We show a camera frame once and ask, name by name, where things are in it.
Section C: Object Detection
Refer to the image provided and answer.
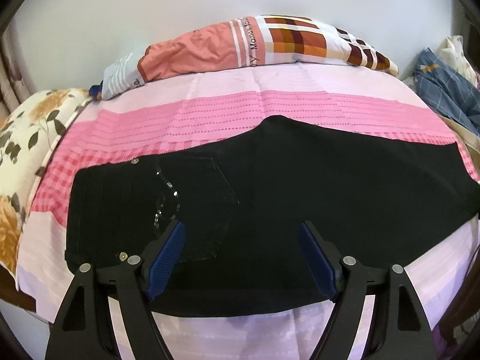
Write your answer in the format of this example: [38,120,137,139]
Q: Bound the white floral cloth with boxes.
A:
[435,35,479,89]

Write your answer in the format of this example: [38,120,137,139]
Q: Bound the orange plaid pillow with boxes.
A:
[100,15,399,100]

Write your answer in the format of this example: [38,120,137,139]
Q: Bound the floral cream quilt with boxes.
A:
[1,88,92,279]

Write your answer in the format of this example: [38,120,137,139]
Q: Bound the pink checked bed sheet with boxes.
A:
[17,63,479,359]

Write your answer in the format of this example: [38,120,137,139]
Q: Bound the blue plaid cloth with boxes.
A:
[413,49,480,137]

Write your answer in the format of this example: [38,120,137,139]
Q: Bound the small blue object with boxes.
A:
[89,84,103,100]

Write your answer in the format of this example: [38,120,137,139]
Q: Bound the black denim pants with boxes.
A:
[65,116,479,318]

